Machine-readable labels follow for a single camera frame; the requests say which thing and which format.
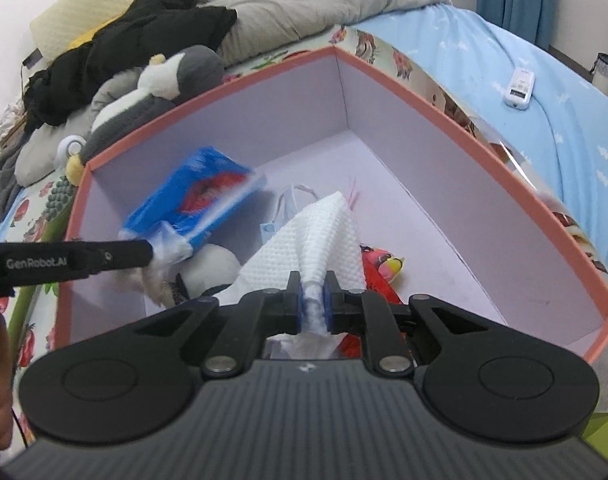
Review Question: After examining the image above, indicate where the light blue face mask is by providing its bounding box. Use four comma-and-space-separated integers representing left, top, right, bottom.
260, 184, 319, 244

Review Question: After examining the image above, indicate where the floral fruit-print plastic mat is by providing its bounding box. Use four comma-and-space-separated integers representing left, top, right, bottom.
0, 24, 608, 453

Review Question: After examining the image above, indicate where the grey penguin plush toy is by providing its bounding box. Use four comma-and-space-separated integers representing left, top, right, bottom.
65, 44, 224, 186

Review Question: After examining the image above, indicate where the red foil snack packet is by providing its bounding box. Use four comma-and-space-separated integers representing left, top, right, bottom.
334, 290, 410, 365

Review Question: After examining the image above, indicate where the yellow pillow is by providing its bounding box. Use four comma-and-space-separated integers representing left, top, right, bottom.
66, 15, 120, 51

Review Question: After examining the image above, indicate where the green long-handled massage brush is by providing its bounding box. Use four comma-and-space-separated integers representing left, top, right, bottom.
8, 176, 77, 356

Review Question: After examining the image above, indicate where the white remote control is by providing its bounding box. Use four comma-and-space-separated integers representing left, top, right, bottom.
502, 67, 535, 110

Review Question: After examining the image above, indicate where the light blue bed sheet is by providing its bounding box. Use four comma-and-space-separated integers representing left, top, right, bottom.
340, 3, 608, 270

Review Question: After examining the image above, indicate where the white paper towel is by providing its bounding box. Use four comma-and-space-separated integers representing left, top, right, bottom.
216, 192, 366, 360

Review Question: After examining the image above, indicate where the pink feathered bird toy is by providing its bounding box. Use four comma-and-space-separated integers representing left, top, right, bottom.
359, 243, 405, 304

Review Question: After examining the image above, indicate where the black clothing pile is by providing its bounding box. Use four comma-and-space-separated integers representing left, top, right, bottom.
24, 0, 237, 132

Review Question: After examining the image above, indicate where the dark grey blanket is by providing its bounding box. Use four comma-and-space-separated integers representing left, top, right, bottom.
0, 131, 31, 222

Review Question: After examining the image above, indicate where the white lotion bottle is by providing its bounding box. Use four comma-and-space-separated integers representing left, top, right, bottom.
54, 134, 86, 169

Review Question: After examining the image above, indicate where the small panda plush toy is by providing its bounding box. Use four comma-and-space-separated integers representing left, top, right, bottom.
170, 244, 241, 304

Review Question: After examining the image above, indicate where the grey pillow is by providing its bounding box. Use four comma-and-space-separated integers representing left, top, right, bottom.
14, 67, 144, 188

